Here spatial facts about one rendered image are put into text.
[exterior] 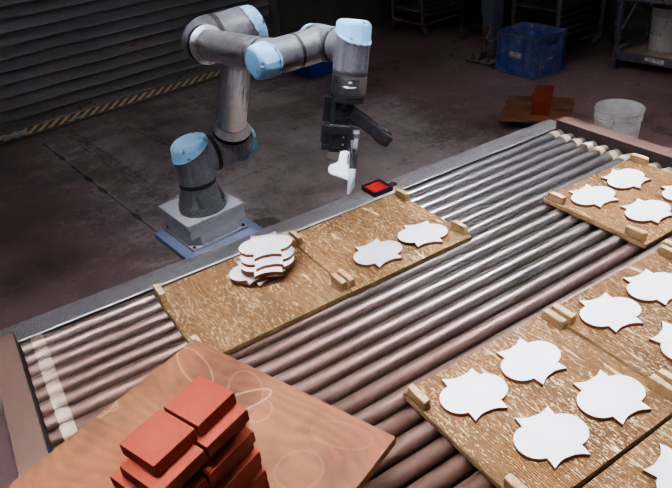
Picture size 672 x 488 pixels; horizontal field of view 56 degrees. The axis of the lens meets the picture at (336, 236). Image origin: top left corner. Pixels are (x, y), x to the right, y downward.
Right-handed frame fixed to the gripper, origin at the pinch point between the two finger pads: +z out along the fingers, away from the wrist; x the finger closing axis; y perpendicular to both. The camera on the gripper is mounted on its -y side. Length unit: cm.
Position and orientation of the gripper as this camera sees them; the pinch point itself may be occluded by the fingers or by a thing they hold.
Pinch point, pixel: (349, 185)
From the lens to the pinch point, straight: 142.0
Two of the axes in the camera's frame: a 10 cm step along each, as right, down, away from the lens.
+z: -0.8, 9.3, 3.7
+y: -10.0, -0.6, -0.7
